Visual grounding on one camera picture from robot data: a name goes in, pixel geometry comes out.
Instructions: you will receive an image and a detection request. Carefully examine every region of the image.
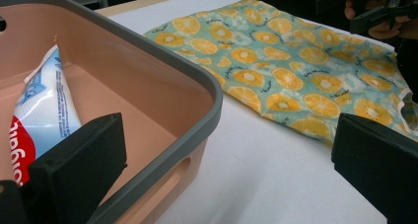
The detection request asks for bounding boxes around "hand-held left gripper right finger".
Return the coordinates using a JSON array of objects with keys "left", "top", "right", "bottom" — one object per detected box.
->
[{"left": 330, "top": 112, "right": 418, "bottom": 224}]

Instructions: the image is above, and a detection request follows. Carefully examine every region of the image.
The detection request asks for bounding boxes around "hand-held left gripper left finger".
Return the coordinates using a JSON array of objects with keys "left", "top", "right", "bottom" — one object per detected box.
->
[{"left": 19, "top": 112, "right": 128, "bottom": 224}]

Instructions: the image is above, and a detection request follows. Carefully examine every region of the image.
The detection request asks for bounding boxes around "white red toothpaste tube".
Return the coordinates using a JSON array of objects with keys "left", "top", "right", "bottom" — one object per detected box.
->
[{"left": 9, "top": 44, "right": 83, "bottom": 187}]

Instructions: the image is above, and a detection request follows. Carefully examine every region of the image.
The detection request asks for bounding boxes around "pink basin with grey rim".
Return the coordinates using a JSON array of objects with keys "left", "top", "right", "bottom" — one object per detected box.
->
[{"left": 0, "top": 0, "right": 225, "bottom": 224}]

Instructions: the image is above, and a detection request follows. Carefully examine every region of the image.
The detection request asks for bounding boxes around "orange slice print cloth bag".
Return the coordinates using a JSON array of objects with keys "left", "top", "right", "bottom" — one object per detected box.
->
[{"left": 143, "top": 0, "right": 418, "bottom": 145}]

